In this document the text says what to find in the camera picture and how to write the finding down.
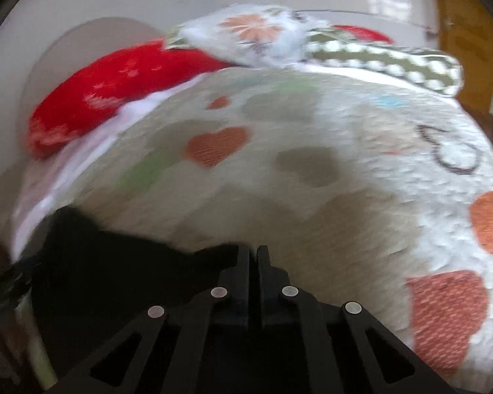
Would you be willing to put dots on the white floral pillow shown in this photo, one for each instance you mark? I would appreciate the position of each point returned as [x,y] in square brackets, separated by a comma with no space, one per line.
[250,28]

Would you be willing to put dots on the black pants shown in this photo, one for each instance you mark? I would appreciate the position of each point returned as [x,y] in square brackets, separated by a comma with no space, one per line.
[107,266]

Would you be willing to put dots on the white bed sheet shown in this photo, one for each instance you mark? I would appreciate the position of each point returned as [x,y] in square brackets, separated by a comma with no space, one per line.
[86,147]

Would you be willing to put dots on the green dotted bolster pillow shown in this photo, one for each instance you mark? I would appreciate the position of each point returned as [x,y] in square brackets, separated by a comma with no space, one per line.
[378,63]

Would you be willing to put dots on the wooden door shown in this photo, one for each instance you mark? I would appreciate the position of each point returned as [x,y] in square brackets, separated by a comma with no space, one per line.
[464,37]

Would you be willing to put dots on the heart patterned quilt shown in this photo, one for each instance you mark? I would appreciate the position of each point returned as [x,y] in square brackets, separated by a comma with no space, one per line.
[312,172]

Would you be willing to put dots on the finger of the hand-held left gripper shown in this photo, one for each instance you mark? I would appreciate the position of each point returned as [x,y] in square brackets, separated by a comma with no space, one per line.
[22,269]

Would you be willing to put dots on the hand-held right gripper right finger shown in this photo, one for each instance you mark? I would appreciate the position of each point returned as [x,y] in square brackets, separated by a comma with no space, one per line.
[263,281]

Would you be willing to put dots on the beige rounded headboard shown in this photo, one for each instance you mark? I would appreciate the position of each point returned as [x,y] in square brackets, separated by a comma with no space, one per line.
[57,49]

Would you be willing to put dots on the red embroidered pillow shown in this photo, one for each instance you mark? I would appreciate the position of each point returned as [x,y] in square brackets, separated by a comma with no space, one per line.
[107,82]

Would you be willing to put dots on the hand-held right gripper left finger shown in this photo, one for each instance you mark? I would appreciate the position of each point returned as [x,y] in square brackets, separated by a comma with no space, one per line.
[243,281]

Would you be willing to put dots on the small red pillow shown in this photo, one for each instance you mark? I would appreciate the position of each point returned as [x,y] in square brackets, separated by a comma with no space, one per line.
[363,33]

